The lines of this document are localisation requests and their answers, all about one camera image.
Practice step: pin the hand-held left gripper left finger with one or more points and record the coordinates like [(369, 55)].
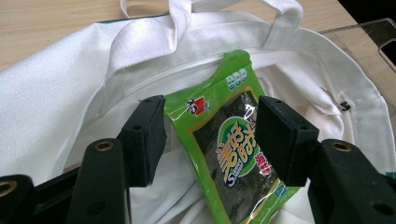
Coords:
[(137, 146)]

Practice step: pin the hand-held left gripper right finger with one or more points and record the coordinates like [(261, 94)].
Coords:
[(283, 140)]

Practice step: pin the green seaweed snack packet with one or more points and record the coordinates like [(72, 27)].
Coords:
[(218, 149)]

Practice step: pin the white canvas tote bag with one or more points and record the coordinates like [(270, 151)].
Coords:
[(46, 93)]

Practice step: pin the clear plastic zip bag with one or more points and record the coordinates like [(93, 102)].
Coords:
[(367, 29)]

